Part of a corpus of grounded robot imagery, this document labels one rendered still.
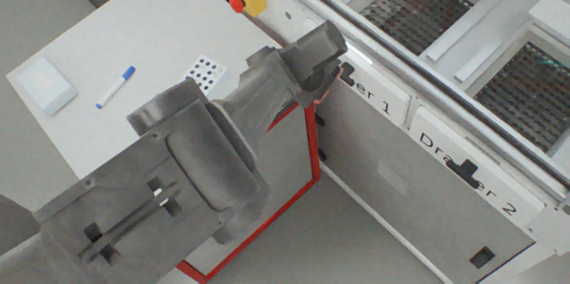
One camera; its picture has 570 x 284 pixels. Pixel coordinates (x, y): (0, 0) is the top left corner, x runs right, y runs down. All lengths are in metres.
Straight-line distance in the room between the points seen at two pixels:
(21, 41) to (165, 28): 1.46
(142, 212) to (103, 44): 1.11
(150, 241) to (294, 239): 1.53
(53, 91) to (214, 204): 1.03
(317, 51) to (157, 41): 0.70
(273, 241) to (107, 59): 0.89
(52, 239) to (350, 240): 1.55
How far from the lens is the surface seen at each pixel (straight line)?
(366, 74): 1.00
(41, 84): 1.35
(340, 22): 0.99
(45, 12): 2.78
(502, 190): 0.96
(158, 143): 0.31
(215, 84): 1.17
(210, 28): 1.32
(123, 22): 1.43
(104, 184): 0.30
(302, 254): 1.80
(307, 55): 0.72
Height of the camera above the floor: 1.75
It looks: 62 degrees down
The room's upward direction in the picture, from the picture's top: 9 degrees counter-clockwise
